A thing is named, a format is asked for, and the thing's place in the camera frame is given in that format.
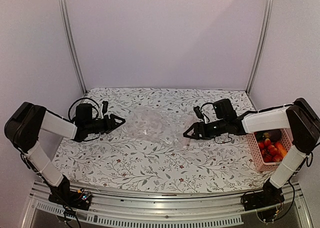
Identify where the left aluminium frame post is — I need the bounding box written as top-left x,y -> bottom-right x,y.
58,0 -> 87,95

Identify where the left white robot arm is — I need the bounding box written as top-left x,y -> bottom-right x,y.
4,101 -> 126,205

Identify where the floral patterned table cloth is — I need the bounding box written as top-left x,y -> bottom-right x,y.
53,88 -> 272,193

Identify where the front aluminium rail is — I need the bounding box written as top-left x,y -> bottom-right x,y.
21,181 -> 316,227

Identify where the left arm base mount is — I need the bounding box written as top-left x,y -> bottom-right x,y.
48,186 -> 92,211

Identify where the right aluminium frame post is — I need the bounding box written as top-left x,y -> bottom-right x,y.
245,0 -> 274,96

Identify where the pink perforated plastic basket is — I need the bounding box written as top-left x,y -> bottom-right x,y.
246,129 -> 292,171

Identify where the dark purple fake eggplant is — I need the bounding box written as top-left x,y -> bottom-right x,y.
262,129 -> 282,142

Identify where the fake lychee bunch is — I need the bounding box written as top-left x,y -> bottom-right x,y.
257,139 -> 279,163

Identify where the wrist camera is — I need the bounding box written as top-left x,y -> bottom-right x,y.
193,106 -> 210,124
100,101 -> 109,118

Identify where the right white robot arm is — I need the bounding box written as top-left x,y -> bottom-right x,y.
183,98 -> 320,206

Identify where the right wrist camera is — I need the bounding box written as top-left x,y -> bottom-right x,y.
193,106 -> 210,124

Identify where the green fake pepper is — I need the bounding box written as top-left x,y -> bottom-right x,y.
254,131 -> 265,142

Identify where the clear zip top bag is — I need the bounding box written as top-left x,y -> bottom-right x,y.
122,107 -> 194,149

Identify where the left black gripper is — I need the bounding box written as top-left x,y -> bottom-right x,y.
85,114 -> 126,135

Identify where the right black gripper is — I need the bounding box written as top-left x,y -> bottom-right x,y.
184,118 -> 228,140

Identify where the aluminium frame post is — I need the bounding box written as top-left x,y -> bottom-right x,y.
245,0 -> 274,96
58,0 -> 87,95

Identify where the red yellow fake mango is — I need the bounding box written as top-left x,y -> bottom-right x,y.
274,142 -> 288,159

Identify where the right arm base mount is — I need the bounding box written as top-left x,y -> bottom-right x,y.
240,188 -> 285,223

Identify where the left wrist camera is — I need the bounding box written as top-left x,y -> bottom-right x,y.
100,101 -> 109,118

